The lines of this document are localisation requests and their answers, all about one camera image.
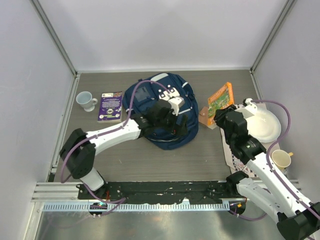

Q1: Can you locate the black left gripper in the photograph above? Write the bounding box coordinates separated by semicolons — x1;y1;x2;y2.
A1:
155;108;187;137

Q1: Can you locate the navy blue student backpack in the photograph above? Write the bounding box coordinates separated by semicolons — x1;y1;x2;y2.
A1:
122;72;199;150

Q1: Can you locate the purple paperback book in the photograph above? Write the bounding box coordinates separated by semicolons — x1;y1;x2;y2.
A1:
97;91;123;123

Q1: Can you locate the orange paperback book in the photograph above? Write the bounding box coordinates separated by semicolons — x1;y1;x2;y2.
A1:
207;82;235;129

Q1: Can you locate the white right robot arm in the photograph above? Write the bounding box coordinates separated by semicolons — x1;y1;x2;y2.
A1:
214;105;320;240

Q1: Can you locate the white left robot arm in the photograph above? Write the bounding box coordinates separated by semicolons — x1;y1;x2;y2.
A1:
59;96;188;201

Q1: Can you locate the patterned white placemat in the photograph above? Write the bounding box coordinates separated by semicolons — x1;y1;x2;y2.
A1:
220;129;258;178

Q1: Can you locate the white paper plate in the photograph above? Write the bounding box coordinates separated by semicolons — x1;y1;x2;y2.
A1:
246;103;282;143

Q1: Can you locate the yellow cup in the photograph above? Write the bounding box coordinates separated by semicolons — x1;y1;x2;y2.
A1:
271;149;294;172

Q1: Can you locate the tan leather wallet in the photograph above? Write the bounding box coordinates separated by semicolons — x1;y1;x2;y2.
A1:
198;106;208;127

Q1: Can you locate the light blue cup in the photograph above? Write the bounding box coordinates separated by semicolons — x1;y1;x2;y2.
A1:
75;91;98;112

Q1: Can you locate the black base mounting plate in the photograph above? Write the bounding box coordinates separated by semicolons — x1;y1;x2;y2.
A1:
93;180;243;205

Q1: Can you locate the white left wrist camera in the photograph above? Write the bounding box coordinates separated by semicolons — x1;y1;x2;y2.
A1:
166;96;185;116

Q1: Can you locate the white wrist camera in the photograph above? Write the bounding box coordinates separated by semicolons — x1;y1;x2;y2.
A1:
166;96;185;116
239;98;258;119

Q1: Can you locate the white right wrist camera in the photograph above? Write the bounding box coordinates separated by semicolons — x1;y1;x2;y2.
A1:
239;98;258;119

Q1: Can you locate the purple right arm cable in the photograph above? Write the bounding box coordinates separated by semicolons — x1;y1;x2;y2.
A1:
228;99;320;222

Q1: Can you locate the perforated metal rail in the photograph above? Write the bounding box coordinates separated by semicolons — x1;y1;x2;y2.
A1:
42;199;230;212

